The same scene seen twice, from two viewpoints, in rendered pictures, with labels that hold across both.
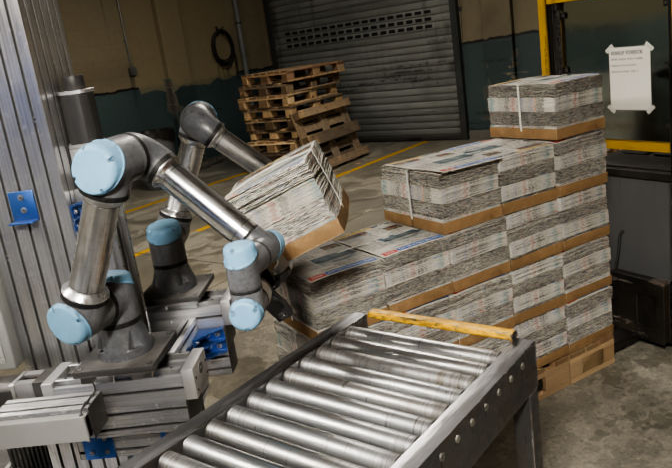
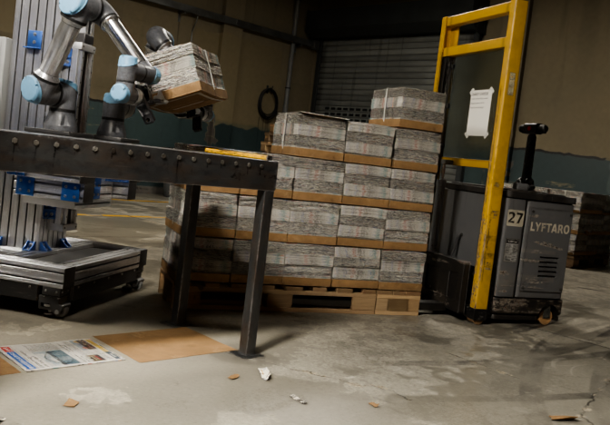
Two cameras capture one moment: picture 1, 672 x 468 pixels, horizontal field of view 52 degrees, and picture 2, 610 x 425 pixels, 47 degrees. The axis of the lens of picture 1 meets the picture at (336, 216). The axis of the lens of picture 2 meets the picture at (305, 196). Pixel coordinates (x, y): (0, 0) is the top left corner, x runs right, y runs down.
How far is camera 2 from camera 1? 172 cm
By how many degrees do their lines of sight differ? 13
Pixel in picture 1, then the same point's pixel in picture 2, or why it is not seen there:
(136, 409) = not seen: hidden behind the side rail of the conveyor
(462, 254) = (305, 175)
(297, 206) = (180, 68)
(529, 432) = (260, 215)
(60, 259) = not seen: hidden behind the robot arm
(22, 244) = (26, 62)
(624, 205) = (466, 213)
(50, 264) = not seen: hidden behind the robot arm
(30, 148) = (49, 7)
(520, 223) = (357, 172)
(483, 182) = (333, 132)
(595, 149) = (430, 144)
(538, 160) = (380, 133)
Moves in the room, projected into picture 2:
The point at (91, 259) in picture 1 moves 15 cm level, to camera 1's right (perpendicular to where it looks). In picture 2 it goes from (54, 53) to (87, 56)
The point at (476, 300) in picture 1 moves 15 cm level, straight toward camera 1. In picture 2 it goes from (308, 212) to (299, 212)
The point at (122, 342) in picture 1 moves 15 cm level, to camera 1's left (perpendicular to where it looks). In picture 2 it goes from (58, 119) to (26, 115)
